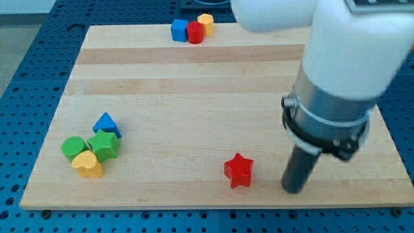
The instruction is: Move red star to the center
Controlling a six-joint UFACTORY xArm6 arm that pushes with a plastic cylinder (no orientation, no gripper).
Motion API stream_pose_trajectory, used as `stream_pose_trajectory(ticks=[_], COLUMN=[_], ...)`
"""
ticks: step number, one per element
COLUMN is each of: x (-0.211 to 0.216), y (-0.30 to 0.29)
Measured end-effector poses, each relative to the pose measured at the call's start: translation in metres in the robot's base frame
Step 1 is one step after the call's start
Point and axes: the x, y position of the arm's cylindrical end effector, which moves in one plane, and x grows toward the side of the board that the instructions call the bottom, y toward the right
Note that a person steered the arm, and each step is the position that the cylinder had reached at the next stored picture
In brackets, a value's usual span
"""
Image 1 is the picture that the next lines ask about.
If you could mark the green star block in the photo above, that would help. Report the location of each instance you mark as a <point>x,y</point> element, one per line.
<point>104,145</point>

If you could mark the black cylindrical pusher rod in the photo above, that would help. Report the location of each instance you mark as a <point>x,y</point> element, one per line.
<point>299,167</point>

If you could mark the red star block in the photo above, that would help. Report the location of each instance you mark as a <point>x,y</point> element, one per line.
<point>239,171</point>

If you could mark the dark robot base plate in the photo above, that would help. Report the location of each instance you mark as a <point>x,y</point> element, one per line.
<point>204,4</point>

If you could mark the yellow hexagon block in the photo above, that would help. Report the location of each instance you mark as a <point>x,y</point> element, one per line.
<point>208,23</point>

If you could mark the red cylinder block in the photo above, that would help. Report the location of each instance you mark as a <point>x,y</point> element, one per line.
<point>195,32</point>

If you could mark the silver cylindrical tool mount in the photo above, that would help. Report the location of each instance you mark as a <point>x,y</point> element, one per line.
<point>332,124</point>

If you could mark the light wooden board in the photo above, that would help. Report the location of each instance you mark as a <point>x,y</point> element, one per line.
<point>183,110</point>

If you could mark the blue cube block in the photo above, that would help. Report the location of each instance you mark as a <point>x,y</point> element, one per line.
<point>178,30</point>

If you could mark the green cylinder block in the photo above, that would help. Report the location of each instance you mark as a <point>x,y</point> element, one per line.
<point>73,146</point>

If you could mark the blue triangle block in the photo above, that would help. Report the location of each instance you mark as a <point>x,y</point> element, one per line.
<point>108,125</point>

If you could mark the yellow heart block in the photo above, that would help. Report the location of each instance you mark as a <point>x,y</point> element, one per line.
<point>87,165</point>

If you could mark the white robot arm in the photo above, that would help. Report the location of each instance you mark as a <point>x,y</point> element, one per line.
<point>354,51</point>

